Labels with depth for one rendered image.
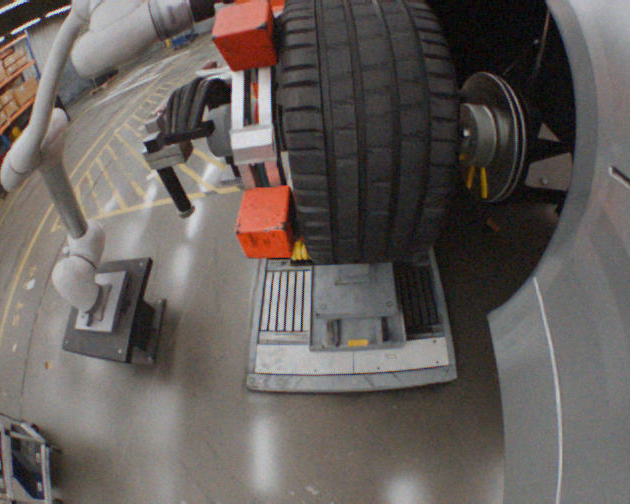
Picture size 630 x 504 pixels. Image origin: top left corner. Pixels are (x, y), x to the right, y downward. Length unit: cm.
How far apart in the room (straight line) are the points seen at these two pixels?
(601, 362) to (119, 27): 70
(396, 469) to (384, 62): 121
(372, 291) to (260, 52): 89
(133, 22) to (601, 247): 63
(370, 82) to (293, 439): 114
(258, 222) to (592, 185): 41
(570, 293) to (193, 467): 134
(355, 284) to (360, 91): 83
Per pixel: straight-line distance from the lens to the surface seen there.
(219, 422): 127
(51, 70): 69
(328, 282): 109
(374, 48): 38
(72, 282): 125
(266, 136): 41
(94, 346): 136
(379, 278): 110
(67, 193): 113
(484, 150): 65
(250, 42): 40
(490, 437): 133
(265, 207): 42
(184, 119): 49
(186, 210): 67
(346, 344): 107
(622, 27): 30
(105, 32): 50
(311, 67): 37
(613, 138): 29
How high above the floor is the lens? 117
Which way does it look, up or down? 54 degrees down
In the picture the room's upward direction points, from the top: 9 degrees counter-clockwise
